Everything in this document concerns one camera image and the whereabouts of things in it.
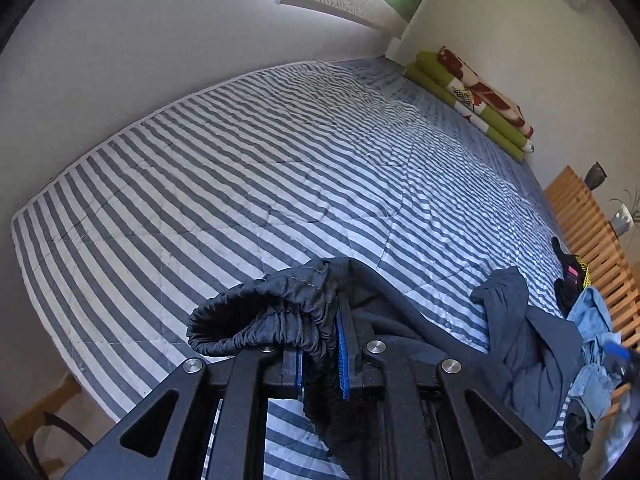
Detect dark grey vase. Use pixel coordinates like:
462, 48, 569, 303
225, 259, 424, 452
586, 161, 608, 192

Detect black curved bar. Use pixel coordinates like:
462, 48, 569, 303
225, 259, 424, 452
44, 410, 96, 453

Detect green folded mat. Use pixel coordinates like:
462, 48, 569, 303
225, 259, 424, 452
404, 51, 535, 163

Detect red white patterned blanket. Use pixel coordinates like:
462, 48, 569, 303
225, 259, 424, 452
435, 46, 535, 140

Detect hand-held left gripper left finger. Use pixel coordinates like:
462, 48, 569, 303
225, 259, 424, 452
62, 344, 306, 480

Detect black garment with pink label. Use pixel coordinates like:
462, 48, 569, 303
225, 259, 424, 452
551, 236, 593, 318

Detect dark grey pants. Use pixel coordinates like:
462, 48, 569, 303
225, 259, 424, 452
187, 256, 587, 480

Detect wooden slatted frame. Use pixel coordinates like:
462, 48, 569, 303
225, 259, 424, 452
544, 165, 640, 356

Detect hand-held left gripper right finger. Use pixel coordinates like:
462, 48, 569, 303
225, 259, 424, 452
335, 294, 583, 480

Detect white potted plant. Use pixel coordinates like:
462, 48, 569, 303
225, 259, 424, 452
609, 187, 640, 237

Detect grey white striped bed quilt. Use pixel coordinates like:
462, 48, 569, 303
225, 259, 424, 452
11, 59, 576, 480

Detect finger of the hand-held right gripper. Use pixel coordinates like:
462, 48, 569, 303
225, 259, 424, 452
602, 337, 633, 365

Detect light blue jeans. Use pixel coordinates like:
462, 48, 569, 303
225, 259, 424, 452
565, 287, 633, 431

